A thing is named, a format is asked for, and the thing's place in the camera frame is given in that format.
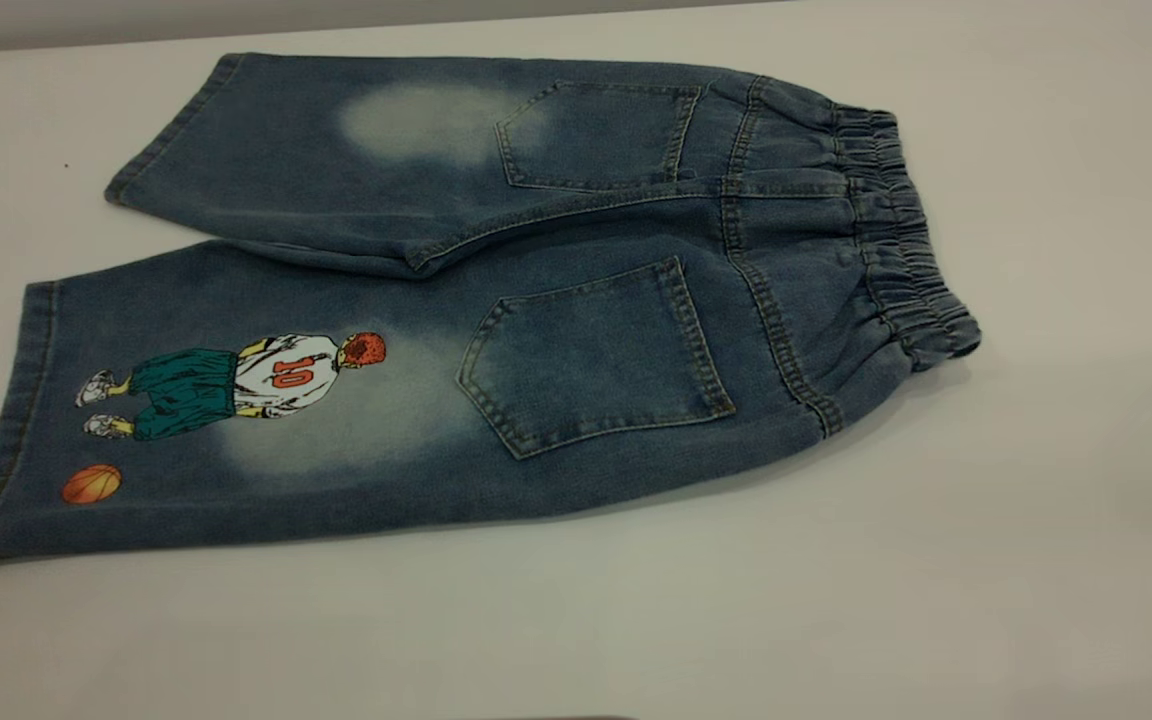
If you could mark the blue denim shorts with basketball print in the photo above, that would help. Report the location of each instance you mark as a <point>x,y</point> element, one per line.
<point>556,250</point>

